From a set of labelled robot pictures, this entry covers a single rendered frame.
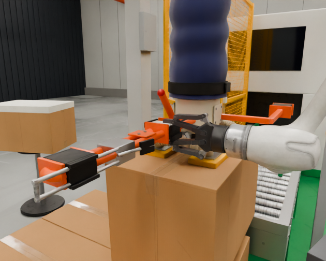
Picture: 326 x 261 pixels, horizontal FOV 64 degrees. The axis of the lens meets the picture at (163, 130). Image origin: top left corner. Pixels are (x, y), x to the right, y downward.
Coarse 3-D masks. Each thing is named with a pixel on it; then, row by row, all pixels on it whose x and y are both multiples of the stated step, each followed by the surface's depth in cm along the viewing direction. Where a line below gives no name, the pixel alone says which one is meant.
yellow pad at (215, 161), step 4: (216, 152) 91; (192, 156) 89; (212, 156) 87; (216, 156) 87; (220, 156) 89; (224, 156) 89; (188, 160) 87; (192, 160) 87; (196, 160) 86; (200, 160) 85; (204, 160) 85; (208, 160) 85; (212, 160) 85; (216, 160) 85; (220, 160) 86; (224, 160) 89; (196, 164) 86; (200, 164) 85; (204, 164) 84; (208, 164) 84; (212, 164) 83; (216, 164) 83
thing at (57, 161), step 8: (64, 152) 53; (72, 152) 53; (80, 152) 52; (88, 152) 52; (40, 160) 49; (48, 160) 48; (56, 160) 48; (64, 160) 48; (72, 160) 48; (40, 168) 50; (48, 168) 48; (56, 168) 47; (64, 176) 47; (56, 184) 48
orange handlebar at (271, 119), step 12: (192, 120) 91; (240, 120) 96; (252, 120) 93; (264, 120) 91; (132, 132) 72; (144, 132) 72; (156, 132) 73; (108, 156) 56; (48, 180) 46; (60, 180) 47
